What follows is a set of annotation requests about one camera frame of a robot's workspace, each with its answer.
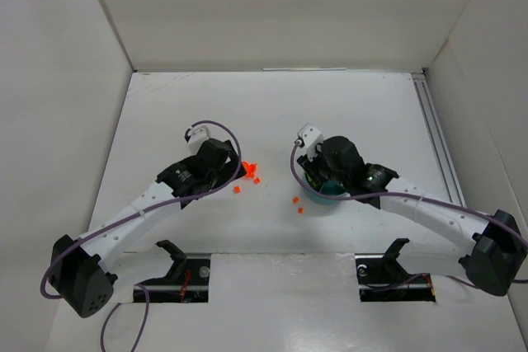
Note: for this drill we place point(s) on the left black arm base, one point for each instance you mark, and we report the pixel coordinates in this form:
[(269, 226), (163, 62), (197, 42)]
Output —
[(79, 279)]

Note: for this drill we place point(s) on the lime green square lego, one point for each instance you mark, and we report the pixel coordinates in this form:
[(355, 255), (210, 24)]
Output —
[(315, 184)]

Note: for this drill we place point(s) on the aluminium rail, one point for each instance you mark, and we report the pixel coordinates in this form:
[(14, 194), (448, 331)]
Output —
[(438, 140)]

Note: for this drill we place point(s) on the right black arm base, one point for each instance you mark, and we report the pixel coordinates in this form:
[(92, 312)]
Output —
[(497, 256)]

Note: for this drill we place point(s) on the teal round divided container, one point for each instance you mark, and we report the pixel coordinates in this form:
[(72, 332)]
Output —
[(328, 189)]

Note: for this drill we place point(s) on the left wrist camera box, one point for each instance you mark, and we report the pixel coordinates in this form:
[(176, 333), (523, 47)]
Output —
[(195, 137)]

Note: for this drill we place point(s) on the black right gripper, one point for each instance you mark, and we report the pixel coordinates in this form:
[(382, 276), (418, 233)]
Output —
[(312, 171)]

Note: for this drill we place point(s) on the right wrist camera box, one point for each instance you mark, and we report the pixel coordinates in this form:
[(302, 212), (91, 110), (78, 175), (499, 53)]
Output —
[(310, 137)]

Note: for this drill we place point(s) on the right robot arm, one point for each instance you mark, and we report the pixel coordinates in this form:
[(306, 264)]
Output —
[(449, 221)]

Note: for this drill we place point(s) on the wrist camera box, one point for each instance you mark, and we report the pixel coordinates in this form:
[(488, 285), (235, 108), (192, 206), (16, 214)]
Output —
[(195, 137), (310, 137)]

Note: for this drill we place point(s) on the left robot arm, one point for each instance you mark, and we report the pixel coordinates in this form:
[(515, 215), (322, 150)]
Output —
[(146, 211)]

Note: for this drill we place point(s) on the orange funnel lego piece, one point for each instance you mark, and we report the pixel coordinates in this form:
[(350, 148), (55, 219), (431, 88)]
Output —
[(250, 170)]

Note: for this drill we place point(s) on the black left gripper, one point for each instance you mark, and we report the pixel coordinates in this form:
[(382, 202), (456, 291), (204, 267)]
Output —
[(230, 162)]

